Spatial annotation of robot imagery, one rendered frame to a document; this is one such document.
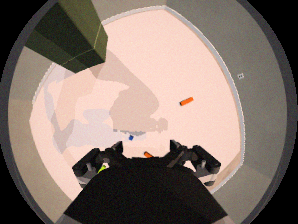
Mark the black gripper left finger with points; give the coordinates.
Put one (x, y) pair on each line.
(87, 167)

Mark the orange rod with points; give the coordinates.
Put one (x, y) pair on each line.
(147, 154)
(186, 101)

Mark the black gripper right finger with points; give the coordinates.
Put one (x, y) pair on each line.
(208, 167)

